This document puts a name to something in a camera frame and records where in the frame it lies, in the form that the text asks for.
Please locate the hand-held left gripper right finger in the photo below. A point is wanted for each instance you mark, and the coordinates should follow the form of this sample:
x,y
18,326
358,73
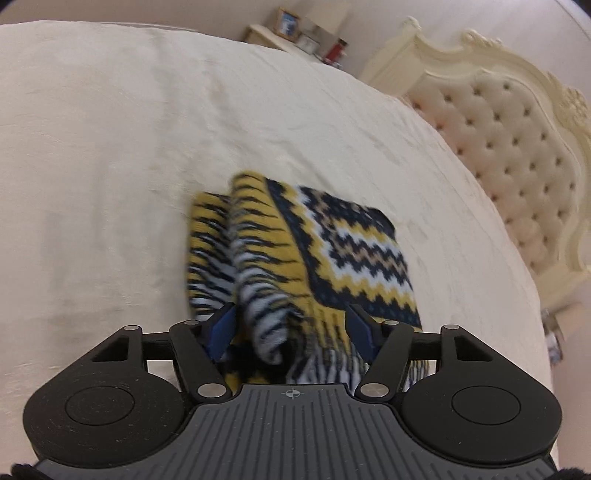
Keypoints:
x,y
360,334

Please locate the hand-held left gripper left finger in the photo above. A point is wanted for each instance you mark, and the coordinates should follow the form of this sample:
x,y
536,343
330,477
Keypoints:
x,y
221,330

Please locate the yellow navy patterned knit sweater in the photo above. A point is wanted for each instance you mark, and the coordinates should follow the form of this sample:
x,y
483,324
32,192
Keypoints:
x,y
351,249

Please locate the blurred bedside objects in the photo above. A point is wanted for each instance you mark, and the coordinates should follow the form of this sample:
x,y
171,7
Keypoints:
x,y
554,339

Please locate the cream embroidered bedspread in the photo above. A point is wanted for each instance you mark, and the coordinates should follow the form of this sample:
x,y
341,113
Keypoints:
x,y
115,161

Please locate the cream tufted headboard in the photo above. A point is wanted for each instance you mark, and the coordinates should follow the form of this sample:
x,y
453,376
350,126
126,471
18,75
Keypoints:
x,y
508,138

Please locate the red bottle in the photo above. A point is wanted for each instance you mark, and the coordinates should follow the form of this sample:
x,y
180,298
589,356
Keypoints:
x,y
336,51

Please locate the small white alarm clock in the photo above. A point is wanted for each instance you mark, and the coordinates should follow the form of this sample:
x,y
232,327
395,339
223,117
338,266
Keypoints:
x,y
307,45

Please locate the cream nightstand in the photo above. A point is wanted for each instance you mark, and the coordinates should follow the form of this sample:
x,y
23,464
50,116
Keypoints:
x,y
263,37

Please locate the framed photo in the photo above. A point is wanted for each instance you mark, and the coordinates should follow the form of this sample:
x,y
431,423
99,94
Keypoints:
x,y
287,22

